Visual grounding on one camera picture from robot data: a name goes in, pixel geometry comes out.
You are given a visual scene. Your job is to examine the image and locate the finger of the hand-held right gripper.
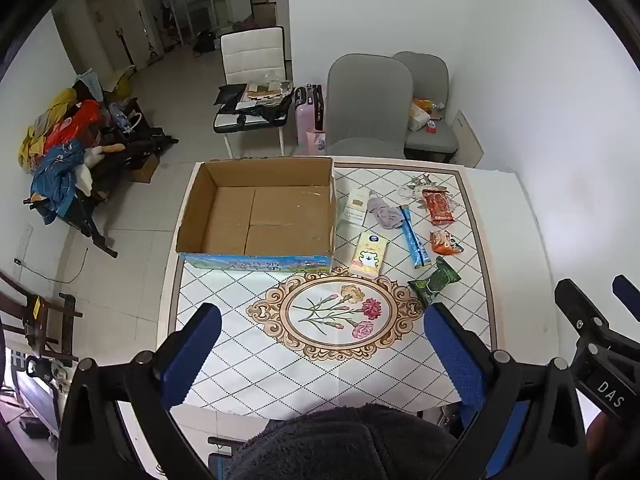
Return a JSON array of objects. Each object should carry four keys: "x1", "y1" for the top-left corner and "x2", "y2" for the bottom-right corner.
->
[
  {"x1": 554, "y1": 278, "x2": 608, "y2": 333},
  {"x1": 612, "y1": 274, "x2": 640, "y2": 322}
]

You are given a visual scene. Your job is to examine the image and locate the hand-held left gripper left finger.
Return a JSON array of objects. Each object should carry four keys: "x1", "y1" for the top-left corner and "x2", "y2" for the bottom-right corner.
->
[{"x1": 57, "y1": 302, "x2": 236, "y2": 480}]

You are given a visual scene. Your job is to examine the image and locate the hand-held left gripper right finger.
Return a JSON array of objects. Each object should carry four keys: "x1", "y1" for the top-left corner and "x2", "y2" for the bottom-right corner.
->
[{"x1": 422, "y1": 302, "x2": 588, "y2": 480}]

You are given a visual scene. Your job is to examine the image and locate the green snack packet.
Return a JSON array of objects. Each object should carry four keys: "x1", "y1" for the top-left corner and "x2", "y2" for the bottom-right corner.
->
[{"x1": 407, "y1": 256, "x2": 461, "y2": 309}]

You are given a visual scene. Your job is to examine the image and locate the orange snack packet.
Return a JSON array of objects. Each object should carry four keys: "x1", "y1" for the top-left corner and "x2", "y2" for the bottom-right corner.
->
[{"x1": 430, "y1": 229, "x2": 463, "y2": 257}]

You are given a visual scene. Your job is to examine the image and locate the long blue snack packet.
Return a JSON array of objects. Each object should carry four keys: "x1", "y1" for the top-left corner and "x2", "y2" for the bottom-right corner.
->
[{"x1": 398, "y1": 205, "x2": 432, "y2": 270}]

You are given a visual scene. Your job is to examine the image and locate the yellow tissue pack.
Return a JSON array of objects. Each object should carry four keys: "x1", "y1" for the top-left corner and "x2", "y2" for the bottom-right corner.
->
[{"x1": 348, "y1": 232, "x2": 390, "y2": 279}]

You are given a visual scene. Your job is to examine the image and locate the red snack packet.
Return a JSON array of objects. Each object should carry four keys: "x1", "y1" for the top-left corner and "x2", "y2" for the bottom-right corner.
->
[{"x1": 421, "y1": 187, "x2": 458, "y2": 226}]

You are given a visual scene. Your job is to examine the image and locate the purple cloth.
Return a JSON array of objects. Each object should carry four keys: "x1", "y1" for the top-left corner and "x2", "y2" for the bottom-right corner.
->
[{"x1": 367, "y1": 196, "x2": 407, "y2": 232}]

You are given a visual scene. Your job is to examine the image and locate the white tissue pack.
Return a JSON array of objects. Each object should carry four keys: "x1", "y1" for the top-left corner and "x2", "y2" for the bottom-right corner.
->
[{"x1": 336, "y1": 187, "x2": 370, "y2": 236}]

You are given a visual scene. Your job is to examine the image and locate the diamond pattern floral tablecloth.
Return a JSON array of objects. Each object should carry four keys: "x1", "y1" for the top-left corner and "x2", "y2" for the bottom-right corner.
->
[{"x1": 167, "y1": 157, "x2": 498, "y2": 413}]

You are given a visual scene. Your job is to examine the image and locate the dark fleece garment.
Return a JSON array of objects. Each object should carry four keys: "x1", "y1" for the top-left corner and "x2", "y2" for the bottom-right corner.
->
[{"x1": 227, "y1": 402, "x2": 458, "y2": 480}]

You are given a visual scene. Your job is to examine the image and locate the dark wooden chair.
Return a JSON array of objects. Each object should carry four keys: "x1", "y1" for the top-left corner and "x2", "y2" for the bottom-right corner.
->
[{"x1": 0, "y1": 270, "x2": 83, "y2": 366}]

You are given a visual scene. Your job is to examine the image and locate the small brown cardboard box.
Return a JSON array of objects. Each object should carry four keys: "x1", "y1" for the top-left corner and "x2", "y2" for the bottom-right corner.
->
[{"x1": 131, "y1": 152, "x2": 161, "y2": 183}]

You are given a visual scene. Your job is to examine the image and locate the beige flat board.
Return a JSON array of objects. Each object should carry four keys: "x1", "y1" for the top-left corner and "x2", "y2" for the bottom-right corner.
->
[{"x1": 452, "y1": 110, "x2": 485, "y2": 168}]

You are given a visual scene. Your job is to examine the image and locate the black folding rack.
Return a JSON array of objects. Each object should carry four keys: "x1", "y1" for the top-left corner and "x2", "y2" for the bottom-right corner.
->
[{"x1": 25, "y1": 100, "x2": 178, "y2": 259}]

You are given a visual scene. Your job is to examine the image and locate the pile of colourful clothes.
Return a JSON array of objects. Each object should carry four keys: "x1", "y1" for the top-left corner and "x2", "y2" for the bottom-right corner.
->
[{"x1": 19, "y1": 72, "x2": 108, "y2": 226}]

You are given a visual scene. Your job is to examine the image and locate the white plastic bag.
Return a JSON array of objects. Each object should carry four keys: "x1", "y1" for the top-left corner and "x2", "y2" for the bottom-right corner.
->
[{"x1": 407, "y1": 105, "x2": 432, "y2": 131}]

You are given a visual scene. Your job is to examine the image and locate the black laptop bag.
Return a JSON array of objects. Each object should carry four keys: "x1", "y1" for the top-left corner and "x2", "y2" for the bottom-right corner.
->
[{"x1": 214, "y1": 85, "x2": 248, "y2": 116}]

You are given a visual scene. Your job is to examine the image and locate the large grey chair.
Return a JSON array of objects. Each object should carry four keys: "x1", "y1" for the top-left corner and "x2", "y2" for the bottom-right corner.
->
[{"x1": 324, "y1": 54, "x2": 415, "y2": 160}]

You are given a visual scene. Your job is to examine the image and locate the pink suitcase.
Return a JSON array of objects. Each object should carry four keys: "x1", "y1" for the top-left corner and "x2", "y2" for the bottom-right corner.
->
[{"x1": 294, "y1": 84, "x2": 326, "y2": 157}]

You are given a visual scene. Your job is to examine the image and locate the small grey chair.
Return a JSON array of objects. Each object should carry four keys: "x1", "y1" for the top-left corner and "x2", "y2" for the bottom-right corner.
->
[{"x1": 392, "y1": 51, "x2": 460, "y2": 163}]

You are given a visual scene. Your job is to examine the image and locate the stack of papers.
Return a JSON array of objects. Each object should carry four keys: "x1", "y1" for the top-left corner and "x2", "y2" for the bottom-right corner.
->
[{"x1": 245, "y1": 80, "x2": 293, "y2": 101}]

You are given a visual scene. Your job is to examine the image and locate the white padded chair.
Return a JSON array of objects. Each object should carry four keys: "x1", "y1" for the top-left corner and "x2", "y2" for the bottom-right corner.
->
[{"x1": 214, "y1": 26, "x2": 293, "y2": 157}]

